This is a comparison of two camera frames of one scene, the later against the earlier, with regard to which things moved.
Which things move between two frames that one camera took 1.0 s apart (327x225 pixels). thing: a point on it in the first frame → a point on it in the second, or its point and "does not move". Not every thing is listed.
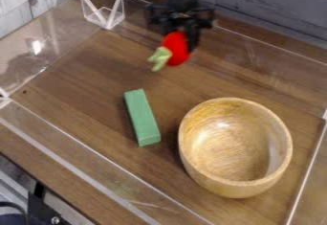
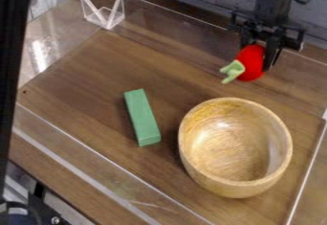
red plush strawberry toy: [173, 50] → [246, 67]
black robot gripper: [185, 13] → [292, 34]
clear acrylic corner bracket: [102, 16] does not move
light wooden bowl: [234, 146] does not move
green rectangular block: [141, 116] does not move
